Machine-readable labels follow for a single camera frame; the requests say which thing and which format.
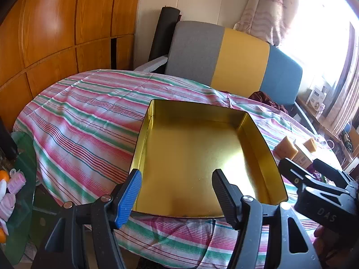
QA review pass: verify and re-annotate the grey yellow blue sofa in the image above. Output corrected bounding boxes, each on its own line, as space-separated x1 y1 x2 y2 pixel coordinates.
165 20 317 135

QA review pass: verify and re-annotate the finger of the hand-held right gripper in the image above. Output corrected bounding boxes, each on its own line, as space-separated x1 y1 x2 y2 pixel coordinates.
278 158 345 199
313 159 355 191

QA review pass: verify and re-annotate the person's right hand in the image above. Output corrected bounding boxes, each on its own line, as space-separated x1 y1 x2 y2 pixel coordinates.
313 223 359 269

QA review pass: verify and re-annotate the black rolled mat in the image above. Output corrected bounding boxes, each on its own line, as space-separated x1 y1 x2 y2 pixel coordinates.
148 6 181 62

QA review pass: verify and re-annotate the pink frilly object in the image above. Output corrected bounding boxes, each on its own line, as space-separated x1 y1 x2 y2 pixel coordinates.
0 193 16 222
7 171 26 194

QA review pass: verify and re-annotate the yellow cake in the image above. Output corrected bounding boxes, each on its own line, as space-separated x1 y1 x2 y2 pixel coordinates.
303 138 319 153
273 136 299 160

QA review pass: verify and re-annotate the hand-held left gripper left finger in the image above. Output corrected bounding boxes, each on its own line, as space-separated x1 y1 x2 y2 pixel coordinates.
32 169 142 269

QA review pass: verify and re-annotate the gold tin box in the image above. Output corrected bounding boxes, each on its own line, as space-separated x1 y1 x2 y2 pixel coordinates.
129 99 289 219

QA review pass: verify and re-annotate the small cream box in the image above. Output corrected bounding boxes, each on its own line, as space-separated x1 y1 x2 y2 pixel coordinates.
293 139 313 169

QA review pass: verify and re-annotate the maroon cloth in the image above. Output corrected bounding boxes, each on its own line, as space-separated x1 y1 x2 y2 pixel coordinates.
248 91 292 114

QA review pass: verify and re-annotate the wooden side desk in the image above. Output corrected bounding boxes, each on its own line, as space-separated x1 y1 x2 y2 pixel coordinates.
296 95 359 171

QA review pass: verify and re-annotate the striped tablecloth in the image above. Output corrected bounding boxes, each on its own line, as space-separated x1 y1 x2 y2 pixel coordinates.
13 69 344 269

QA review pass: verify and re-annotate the wooden wardrobe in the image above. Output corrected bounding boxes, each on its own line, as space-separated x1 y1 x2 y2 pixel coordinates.
0 0 143 132

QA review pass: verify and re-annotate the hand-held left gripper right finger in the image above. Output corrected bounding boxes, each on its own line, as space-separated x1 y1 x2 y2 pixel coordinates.
212 169 322 269

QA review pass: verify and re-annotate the white carton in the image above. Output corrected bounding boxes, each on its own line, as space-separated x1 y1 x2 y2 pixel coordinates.
307 88 327 104

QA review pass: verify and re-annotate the checked curtain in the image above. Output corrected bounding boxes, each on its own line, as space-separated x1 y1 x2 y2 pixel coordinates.
325 25 359 135

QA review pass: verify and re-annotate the patterned curtain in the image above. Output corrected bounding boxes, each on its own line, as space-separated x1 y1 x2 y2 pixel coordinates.
233 0 302 47

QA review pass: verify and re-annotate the white foam board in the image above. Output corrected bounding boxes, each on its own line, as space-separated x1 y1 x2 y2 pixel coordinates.
134 56 169 75

